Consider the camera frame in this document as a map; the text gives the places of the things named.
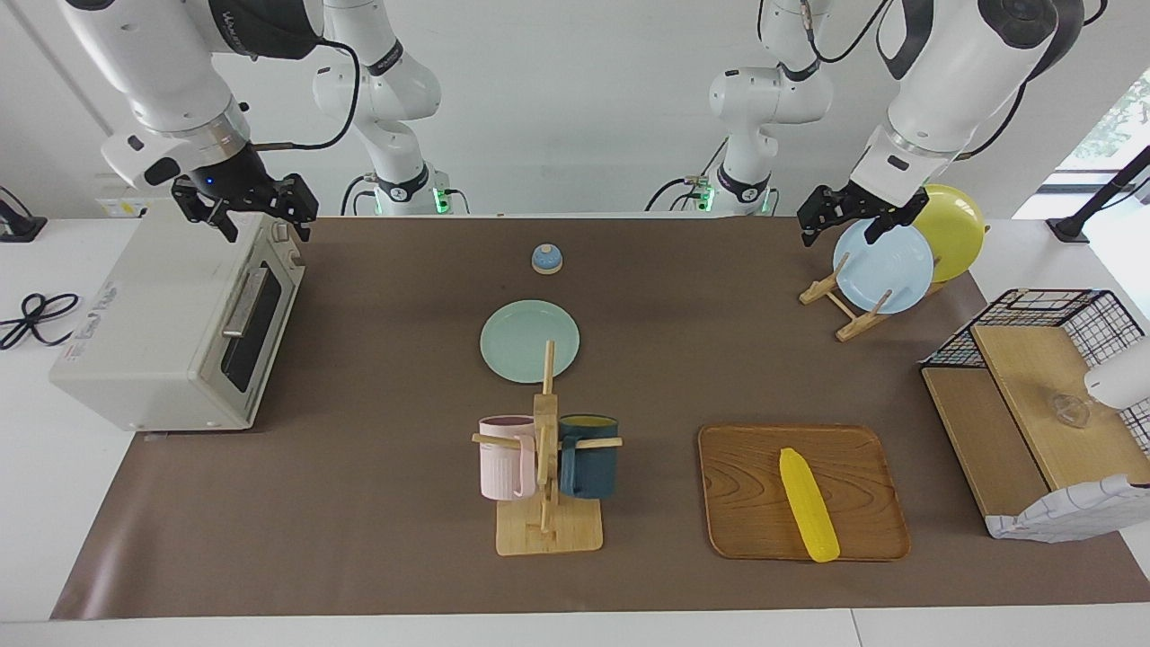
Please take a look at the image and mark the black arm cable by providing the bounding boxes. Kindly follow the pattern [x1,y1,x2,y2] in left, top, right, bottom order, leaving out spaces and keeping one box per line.
[250,36,362,152]
[759,0,1108,163]

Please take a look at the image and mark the wooden mug tree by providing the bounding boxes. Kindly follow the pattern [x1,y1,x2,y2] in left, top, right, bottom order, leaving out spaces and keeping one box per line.
[472,340,624,556]

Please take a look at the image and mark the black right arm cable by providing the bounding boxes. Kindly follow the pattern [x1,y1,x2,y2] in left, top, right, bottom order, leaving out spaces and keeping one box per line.
[250,36,362,152]

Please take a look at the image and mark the yellow corn cob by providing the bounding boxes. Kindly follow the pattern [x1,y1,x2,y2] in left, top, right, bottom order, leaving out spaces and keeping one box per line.
[778,448,842,564]

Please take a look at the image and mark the pink mug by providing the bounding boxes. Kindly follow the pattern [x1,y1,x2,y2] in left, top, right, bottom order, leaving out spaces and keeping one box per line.
[478,415,538,501]

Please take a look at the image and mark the window with green foliage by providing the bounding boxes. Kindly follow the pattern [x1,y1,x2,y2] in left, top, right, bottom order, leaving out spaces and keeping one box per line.
[1051,67,1150,172]

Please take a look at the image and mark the dark teal mug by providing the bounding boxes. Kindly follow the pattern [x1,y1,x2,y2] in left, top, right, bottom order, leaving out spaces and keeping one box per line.
[559,414,620,500]

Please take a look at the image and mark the wooden serving tray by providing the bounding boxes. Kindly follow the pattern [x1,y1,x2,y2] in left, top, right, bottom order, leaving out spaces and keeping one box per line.
[698,424,912,563]

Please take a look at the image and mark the black base power cable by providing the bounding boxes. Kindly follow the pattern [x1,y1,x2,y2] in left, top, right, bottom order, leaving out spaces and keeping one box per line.
[340,173,378,217]
[645,135,720,214]

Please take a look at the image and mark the pale green plate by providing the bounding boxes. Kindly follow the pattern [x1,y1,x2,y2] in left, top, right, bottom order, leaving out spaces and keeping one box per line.
[479,299,581,385]

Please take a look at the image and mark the white rounded device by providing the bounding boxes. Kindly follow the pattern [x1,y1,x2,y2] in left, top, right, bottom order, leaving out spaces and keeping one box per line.
[1084,337,1150,410]

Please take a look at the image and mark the light wooden stepped shelf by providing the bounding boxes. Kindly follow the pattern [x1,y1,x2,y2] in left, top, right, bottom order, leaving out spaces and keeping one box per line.
[922,323,1150,540]

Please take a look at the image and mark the yellow plate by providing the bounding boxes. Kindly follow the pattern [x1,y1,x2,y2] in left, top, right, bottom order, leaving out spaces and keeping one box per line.
[907,184,986,284]

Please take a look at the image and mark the black angled stand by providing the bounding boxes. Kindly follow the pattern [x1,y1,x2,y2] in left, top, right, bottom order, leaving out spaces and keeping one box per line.
[1047,144,1150,244]

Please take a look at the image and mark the coiled black cable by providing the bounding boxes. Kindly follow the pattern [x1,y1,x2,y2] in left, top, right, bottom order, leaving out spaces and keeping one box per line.
[0,292,82,351]

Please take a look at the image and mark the light blue plate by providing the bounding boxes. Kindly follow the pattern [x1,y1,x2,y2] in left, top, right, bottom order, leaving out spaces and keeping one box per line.
[832,220,935,315]

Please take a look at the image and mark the brown table mat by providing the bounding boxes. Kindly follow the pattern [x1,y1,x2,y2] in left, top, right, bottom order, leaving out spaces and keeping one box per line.
[51,216,1150,621]

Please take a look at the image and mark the white checkered cloth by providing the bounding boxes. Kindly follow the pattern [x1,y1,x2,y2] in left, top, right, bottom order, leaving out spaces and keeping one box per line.
[986,474,1150,544]

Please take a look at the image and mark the beige toaster oven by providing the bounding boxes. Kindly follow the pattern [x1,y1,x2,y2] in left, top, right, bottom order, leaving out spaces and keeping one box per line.
[49,199,306,432]

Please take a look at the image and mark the black wire mesh basket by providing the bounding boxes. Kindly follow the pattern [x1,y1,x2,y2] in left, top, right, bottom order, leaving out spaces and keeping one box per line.
[921,288,1150,428]

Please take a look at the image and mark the black desk clamp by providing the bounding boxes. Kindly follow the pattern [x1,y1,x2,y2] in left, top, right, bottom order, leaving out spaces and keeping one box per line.
[0,186,48,244]

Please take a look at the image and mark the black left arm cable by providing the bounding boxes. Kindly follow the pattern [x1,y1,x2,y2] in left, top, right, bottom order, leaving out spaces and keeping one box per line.
[759,0,1108,163]

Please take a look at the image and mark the wooden plate rack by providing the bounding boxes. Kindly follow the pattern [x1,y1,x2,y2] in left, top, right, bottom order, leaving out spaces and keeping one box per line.
[799,256,949,342]

